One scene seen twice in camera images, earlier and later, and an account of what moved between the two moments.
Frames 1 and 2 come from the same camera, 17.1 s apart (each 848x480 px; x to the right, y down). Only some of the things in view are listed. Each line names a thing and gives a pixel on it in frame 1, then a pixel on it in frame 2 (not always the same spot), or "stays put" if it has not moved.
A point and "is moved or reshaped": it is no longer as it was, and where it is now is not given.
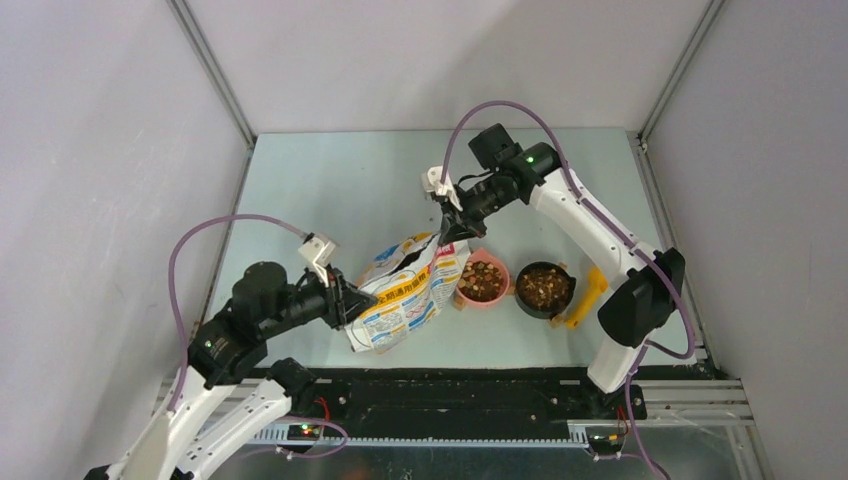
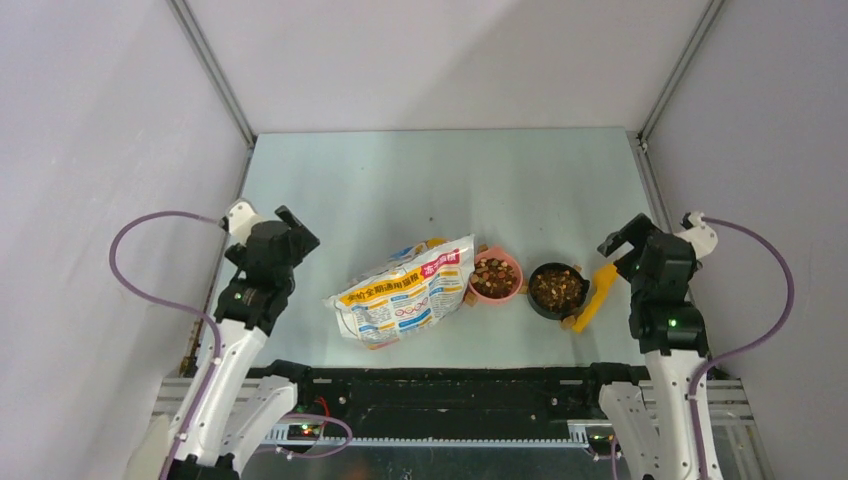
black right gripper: [457, 225] to [634, 232]
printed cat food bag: [413, 280] stays put
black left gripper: [347, 299] to [300, 239]
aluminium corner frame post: [638, 139] stays put
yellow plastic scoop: [597, 285] is moved or reshaped
